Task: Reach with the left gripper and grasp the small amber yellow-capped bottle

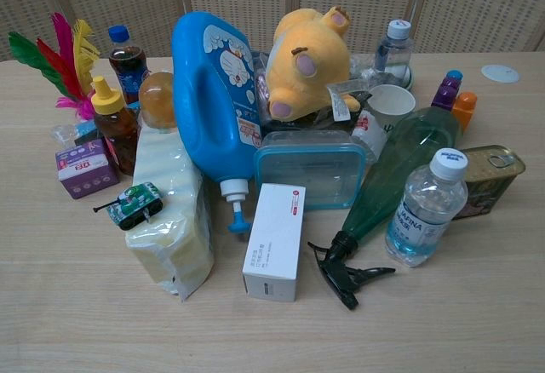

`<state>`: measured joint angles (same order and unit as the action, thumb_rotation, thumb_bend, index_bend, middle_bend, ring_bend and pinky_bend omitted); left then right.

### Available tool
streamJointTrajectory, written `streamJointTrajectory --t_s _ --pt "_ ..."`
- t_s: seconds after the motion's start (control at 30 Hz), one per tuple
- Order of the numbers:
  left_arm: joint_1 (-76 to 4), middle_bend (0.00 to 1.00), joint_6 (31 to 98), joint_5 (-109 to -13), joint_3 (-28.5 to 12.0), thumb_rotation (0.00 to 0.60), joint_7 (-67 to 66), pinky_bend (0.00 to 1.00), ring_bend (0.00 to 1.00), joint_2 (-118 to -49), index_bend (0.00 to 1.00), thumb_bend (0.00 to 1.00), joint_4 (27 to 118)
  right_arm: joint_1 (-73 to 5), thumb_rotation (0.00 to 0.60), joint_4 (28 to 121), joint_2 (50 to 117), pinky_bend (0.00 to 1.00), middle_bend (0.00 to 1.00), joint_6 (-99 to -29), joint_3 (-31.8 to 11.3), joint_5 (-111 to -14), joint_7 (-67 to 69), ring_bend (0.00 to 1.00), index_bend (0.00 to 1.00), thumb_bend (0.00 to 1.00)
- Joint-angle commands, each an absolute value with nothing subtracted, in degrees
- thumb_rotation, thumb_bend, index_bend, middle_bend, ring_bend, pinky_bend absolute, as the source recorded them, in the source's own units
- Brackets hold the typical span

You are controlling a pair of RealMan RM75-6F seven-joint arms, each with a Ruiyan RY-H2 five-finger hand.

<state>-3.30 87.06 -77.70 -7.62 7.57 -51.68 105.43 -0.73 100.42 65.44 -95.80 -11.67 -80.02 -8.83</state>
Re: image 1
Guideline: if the small bottle red label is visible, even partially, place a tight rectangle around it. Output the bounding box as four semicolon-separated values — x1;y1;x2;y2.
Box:
349;108;389;159

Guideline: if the green spray bottle black trigger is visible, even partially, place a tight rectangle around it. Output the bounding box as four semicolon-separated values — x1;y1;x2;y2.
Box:
307;106;461;311

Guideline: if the small clear water bottle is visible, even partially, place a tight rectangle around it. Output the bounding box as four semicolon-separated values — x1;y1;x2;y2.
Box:
384;147;469;269

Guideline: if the honey bottle with yellow cap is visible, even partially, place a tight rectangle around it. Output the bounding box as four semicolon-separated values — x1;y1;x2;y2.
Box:
90;75;141;177

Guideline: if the cola bottle with blue cap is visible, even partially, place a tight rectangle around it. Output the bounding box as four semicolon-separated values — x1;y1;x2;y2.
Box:
106;25;150;106

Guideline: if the purple bottle blue cap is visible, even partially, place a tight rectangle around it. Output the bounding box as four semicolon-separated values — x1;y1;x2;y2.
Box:
430;69;464;112

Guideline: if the orange small bottle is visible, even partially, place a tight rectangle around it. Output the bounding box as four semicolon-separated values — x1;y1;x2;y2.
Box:
451;91;479;135

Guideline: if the white round lid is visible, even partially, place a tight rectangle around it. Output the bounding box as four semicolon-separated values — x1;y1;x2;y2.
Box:
480;64;521;84

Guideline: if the clear container with blue lid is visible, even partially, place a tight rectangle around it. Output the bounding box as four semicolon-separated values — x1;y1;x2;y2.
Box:
253;130;368;211

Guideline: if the white cardboard box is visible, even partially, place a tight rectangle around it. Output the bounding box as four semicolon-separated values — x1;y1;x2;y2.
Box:
241;182;307;303

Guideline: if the blue detergent jug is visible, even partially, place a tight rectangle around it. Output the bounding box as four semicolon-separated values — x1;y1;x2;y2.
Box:
171;11;263;235

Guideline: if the pale yellow sponge pack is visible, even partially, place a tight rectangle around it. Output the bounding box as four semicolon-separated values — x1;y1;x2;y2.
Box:
124;123;215;302

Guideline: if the yellow plush toy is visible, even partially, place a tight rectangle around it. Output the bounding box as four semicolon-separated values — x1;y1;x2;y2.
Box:
265;5;362;120

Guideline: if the round amber jar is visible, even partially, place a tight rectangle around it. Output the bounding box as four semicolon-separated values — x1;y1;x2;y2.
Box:
138;71;178;135

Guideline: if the white paper cup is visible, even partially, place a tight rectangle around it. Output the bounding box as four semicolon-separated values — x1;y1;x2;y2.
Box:
366;83;416;129

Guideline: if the green toy tank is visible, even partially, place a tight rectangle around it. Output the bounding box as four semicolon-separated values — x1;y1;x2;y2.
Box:
92;181;165;232

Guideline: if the folding screen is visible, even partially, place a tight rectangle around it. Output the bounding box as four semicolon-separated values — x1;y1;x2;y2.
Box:
0;0;545;62

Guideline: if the purple tissue box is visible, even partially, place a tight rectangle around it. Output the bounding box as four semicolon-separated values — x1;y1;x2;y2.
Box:
54;138;121;200

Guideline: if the small blue box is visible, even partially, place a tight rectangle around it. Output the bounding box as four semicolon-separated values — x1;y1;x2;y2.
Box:
73;119;103;146

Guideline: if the clear plastic small cup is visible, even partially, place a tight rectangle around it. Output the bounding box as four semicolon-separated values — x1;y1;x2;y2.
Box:
51;123;78;147

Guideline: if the canned meat tin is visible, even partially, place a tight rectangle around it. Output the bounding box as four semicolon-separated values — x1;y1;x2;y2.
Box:
451;144;527;221

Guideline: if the colourful feather shuttlecock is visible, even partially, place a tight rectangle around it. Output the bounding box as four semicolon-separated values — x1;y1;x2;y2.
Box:
8;12;101;121

